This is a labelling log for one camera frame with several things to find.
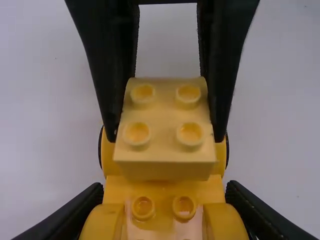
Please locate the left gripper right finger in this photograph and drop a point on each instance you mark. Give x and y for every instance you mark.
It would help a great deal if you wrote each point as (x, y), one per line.
(262, 220)

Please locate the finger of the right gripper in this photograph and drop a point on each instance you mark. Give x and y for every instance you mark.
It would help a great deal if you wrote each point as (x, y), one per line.
(110, 62)
(222, 62)

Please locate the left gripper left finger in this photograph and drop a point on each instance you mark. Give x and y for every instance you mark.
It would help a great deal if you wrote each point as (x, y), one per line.
(75, 215)

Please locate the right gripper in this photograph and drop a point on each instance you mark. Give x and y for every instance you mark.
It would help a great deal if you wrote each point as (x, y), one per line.
(167, 1)

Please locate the yellow toy car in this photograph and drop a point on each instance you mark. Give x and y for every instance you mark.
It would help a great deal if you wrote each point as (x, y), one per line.
(117, 195)

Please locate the yellow toy brick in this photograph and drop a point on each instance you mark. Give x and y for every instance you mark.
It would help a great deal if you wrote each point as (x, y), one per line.
(165, 150)

